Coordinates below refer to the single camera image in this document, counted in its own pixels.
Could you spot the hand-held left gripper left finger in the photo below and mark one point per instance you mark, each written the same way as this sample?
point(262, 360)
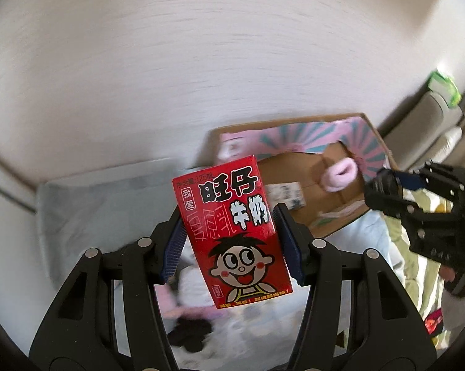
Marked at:
point(174, 247)

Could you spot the person's right forearm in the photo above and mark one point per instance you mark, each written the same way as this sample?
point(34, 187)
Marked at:
point(464, 317)

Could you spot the white shipping label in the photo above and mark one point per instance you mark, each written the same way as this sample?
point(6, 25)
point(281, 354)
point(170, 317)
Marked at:
point(286, 195)

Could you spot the black scrunchie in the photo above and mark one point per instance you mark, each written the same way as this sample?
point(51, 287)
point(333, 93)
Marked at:
point(190, 332)

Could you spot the small red packet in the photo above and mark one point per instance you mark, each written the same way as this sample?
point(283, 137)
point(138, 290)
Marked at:
point(434, 322)

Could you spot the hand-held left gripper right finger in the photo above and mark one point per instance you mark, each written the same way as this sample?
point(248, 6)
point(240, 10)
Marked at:
point(290, 243)

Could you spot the cardboard box with pink lining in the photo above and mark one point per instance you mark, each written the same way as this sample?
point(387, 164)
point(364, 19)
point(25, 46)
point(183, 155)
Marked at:
point(290, 168)

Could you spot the green and white packet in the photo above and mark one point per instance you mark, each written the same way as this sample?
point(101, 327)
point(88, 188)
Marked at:
point(445, 87)

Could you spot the white plush toy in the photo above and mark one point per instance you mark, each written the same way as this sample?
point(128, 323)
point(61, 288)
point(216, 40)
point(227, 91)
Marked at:
point(192, 284)

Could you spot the red milk carton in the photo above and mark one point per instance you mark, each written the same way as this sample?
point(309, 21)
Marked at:
point(232, 216)

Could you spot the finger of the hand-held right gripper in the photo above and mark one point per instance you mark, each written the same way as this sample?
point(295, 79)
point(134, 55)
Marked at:
point(445, 179)
point(410, 181)

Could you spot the green patterned blanket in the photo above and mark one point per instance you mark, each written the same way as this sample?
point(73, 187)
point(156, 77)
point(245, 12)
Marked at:
point(422, 278)

